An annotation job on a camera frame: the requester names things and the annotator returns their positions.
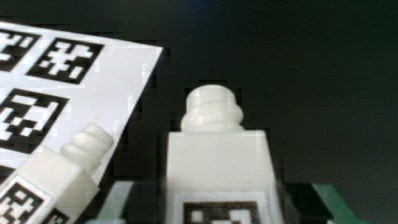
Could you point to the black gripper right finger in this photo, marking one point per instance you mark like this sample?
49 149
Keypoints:
314 205

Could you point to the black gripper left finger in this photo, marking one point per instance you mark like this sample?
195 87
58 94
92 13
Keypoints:
135 204

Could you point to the white table leg with tag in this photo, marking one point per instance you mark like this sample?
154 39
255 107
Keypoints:
222 178

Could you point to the white table leg near tabletop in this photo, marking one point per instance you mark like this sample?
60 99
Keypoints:
51 187

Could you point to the white sheet with fiducial tags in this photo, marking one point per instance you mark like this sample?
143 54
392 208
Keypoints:
72 81

